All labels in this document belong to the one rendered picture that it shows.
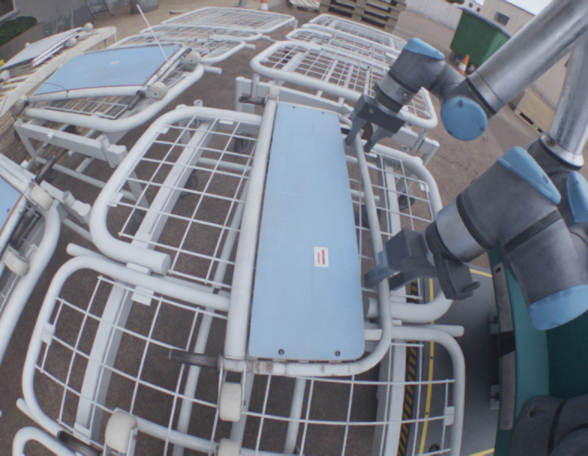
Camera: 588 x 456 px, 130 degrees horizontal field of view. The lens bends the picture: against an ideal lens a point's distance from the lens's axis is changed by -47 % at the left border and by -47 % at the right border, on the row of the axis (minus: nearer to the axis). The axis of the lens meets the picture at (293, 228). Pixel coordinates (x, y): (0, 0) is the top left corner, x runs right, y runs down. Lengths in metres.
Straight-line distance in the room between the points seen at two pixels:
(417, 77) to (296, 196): 0.39
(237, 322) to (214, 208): 0.83
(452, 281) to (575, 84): 0.57
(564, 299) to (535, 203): 0.11
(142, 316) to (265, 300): 0.69
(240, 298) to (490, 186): 0.39
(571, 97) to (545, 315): 0.54
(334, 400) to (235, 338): 0.65
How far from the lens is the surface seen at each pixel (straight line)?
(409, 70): 0.64
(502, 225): 0.34
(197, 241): 1.10
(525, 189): 0.33
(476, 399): 0.92
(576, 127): 0.76
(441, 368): 0.81
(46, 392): 1.28
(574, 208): 0.66
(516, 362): 0.67
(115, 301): 0.58
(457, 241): 0.36
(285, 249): 0.47
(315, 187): 0.57
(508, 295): 0.70
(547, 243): 0.32
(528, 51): 0.53
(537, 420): 0.65
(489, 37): 6.15
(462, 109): 0.51
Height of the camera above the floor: 0.94
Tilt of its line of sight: 56 degrees down
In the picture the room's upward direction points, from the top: 17 degrees clockwise
